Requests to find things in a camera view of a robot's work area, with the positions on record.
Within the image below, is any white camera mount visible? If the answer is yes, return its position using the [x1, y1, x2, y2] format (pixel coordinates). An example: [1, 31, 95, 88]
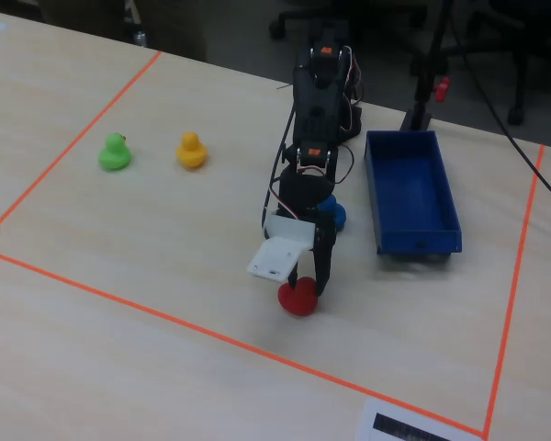
[246, 212, 317, 281]

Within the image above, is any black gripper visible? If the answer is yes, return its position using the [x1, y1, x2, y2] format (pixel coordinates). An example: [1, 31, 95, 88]
[277, 165, 339, 298]

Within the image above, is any red heart toy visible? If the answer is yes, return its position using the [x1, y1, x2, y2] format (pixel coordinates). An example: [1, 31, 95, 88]
[277, 276, 320, 317]

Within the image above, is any black camera stand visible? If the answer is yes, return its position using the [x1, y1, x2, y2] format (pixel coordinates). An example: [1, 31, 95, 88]
[399, 0, 458, 135]

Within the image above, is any green rubber duck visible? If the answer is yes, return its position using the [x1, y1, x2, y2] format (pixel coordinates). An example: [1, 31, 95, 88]
[97, 132, 133, 173]

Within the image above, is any red clamp knob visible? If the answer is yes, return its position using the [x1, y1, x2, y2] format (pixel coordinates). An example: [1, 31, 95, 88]
[433, 76, 452, 103]

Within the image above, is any yellow rubber duck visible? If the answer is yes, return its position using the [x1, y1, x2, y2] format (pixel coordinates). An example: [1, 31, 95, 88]
[174, 131, 208, 170]

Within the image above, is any orange tape line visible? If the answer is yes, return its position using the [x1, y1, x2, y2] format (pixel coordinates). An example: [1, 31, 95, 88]
[0, 50, 163, 244]
[481, 144, 545, 440]
[0, 246, 487, 437]

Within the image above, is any black office chair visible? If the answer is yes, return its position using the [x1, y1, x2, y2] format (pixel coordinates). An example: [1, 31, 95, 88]
[458, 0, 551, 127]

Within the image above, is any blue plastic box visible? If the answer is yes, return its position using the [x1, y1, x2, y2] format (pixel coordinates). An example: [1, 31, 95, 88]
[364, 130, 464, 256]

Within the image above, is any white paper with black bar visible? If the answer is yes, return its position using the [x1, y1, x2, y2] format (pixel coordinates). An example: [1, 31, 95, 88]
[355, 398, 486, 441]

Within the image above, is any black cable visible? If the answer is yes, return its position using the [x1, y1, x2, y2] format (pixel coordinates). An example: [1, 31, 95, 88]
[454, 27, 551, 206]

